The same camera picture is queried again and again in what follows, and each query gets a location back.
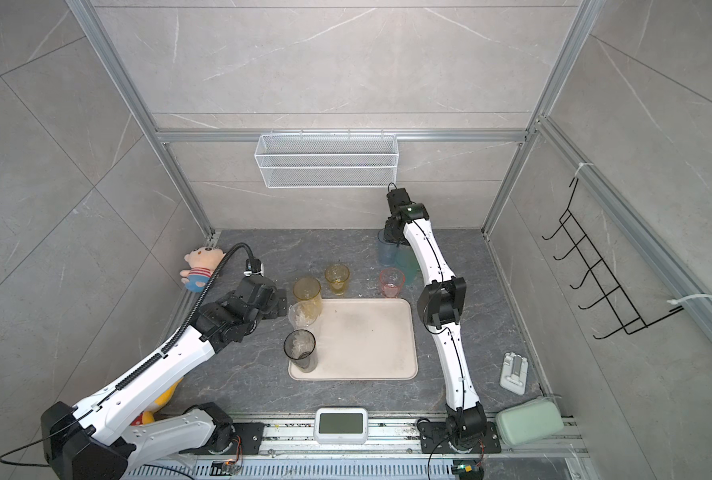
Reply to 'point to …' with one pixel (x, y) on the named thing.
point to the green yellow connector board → (467, 469)
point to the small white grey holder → (514, 373)
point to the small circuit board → (224, 468)
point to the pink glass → (392, 280)
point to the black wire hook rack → (615, 300)
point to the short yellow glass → (337, 274)
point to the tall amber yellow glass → (308, 288)
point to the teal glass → (407, 261)
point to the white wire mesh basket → (326, 161)
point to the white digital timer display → (341, 426)
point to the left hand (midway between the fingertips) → (267, 289)
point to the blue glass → (387, 250)
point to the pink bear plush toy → (202, 262)
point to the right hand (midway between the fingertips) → (396, 234)
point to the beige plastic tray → (364, 339)
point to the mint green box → (529, 422)
